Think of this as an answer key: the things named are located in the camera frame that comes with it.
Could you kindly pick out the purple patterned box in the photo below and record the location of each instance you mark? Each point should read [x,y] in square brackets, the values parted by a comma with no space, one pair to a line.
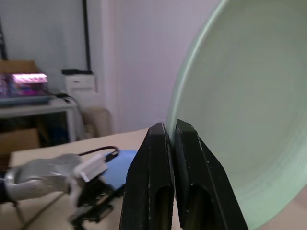
[6,85]

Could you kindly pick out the blue plate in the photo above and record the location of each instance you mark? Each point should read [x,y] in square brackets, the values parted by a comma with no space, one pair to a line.
[120,165]

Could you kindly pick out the pink lit device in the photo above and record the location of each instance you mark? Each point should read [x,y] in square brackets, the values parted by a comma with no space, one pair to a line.
[30,77]

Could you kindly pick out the light green plate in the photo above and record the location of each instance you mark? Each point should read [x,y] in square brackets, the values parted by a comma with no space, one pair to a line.
[242,100]

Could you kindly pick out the beige bin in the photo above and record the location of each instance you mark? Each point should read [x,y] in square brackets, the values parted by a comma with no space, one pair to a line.
[98,123]

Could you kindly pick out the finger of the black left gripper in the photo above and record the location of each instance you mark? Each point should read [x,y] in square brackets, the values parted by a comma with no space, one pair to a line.
[91,214]
[112,185]

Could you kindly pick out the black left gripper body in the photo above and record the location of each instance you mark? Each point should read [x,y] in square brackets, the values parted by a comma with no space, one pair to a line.
[93,191]

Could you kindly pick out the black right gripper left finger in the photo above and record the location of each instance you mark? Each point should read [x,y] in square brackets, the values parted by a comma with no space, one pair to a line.
[148,182]

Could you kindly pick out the white side table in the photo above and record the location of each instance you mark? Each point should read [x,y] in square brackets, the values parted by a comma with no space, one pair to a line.
[43,110]

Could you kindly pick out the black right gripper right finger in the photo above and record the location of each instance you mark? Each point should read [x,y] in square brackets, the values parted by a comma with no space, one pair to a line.
[204,182]

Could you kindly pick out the black vertical pole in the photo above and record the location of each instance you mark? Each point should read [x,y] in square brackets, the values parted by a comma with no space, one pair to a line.
[86,36]

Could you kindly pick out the brown cardboard box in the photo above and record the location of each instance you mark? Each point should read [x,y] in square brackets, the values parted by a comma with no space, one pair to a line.
[18,65]
[19,141]

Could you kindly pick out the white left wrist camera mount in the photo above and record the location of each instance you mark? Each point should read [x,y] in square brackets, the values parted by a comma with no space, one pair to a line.
[91,167]

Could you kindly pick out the blue flat tray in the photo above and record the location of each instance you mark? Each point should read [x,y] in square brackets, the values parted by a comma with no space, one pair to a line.
[24,100]

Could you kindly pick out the white box-shaped appliance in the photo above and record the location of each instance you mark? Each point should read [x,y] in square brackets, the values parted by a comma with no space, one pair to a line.
[80,82]

